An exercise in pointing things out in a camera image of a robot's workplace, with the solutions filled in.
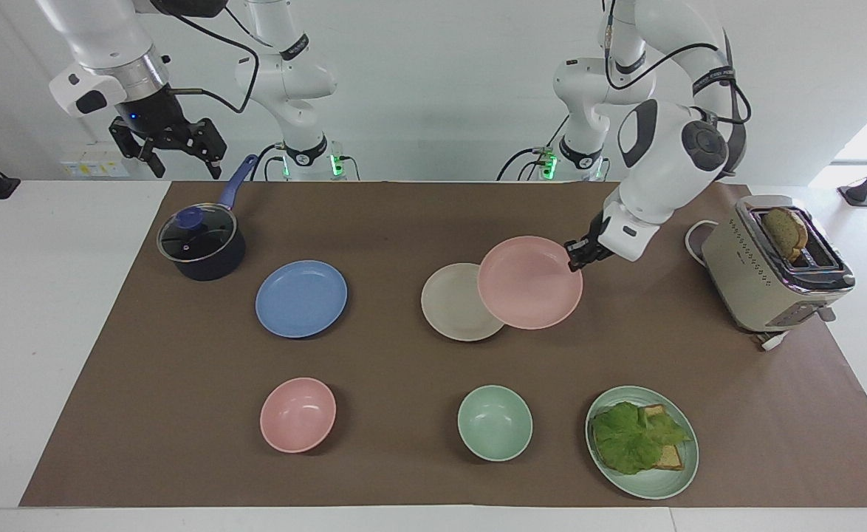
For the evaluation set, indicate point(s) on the silver toaster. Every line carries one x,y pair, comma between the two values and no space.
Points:
747,284

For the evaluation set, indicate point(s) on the green plate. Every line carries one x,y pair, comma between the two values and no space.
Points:
651,484

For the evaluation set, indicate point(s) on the pink bowl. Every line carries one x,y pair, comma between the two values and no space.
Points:
297,415

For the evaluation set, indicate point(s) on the dark blue saucepan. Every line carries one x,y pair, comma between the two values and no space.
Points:
216,264

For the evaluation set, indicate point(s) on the toast slice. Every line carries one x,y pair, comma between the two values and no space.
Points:
671,458

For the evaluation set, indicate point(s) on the beige plate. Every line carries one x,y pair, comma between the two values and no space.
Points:
452,307

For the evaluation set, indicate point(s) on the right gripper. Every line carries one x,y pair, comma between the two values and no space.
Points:
151,109

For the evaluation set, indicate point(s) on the blue plate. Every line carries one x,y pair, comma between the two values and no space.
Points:
300,299

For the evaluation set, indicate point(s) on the green lettuce leaf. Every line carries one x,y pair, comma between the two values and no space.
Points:
629,440

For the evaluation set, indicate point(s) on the green bowl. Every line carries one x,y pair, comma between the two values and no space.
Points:
495,423

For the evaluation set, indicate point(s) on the pink plate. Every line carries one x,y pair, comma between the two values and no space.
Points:
526,284

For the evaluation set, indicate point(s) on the brown bread slice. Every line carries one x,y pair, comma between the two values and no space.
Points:
786,230

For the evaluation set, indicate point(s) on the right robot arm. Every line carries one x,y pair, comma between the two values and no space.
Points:
108,29

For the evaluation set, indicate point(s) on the glass lid with blue knob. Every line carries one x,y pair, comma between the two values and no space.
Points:
196,235

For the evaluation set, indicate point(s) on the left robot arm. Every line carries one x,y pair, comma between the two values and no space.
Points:
662,155

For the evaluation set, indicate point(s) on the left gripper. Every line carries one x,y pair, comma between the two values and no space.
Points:
597,230

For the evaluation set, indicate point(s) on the white wall socket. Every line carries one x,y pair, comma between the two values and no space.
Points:
94,165

